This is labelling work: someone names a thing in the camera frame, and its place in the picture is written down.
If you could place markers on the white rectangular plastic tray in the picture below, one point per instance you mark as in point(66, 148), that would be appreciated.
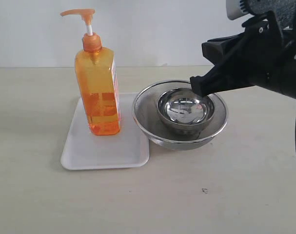
point(85, 151)

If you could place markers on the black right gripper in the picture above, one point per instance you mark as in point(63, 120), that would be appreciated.
point(263, 55)

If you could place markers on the orange dish soap pump bottle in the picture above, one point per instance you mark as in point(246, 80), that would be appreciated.
point(95, 70)

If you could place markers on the small stainless steel bowl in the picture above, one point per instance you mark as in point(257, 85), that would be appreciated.
point(183, 111)

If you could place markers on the large stainless steel basin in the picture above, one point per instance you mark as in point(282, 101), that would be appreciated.
point(145, 114)

